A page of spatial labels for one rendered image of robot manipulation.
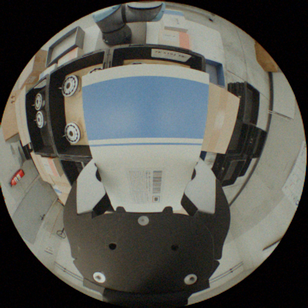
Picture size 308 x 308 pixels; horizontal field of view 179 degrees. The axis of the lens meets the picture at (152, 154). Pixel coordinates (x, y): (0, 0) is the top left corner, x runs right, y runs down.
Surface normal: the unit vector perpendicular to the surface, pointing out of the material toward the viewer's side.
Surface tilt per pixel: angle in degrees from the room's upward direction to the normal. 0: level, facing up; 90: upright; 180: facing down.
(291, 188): 90
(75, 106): 0
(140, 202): 0
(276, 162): 90
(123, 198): 0
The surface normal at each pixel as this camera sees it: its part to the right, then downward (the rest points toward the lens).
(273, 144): -1.00, 0.01
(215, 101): 0.04, 0.48
